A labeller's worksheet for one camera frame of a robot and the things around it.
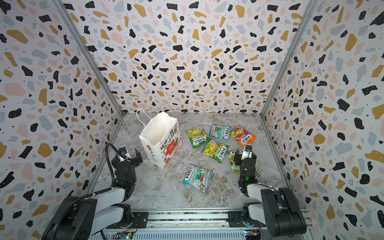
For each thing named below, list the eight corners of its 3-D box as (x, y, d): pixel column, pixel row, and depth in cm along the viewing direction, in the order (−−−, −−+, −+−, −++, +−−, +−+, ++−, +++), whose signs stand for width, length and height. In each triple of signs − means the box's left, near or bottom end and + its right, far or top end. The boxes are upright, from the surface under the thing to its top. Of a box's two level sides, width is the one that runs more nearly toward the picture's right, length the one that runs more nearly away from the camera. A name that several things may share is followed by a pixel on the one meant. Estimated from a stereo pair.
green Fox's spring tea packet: (193, 148, 103) (193, 146, 101) (184, 132, 112) (184, 130, 110) (210, 141, 107) (210, 139, 105) (200, 126, 116) (200, 124, 114)
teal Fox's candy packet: (209, 136, 109) (209, 133, 107) (212, 125, 116) (213, 122, 114) (228, 141, 107) (229, 138, 104) (231, 129, 114) (231, 126, 111)
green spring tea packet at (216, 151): (200, 156, 99) (200, 154, 97) (206, 141, 107) (206, 139, 105) (223, 163, 96) (224, 162, 94) (228, 147, 104) (229, 145, 102)
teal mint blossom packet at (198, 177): (183, 183, 88) (182, 181, 85) (191, 165, 95) (191, 163, 92) (206, 193, 85) (207, 191, 82) (213, 173, 92) (214, 171, 89)
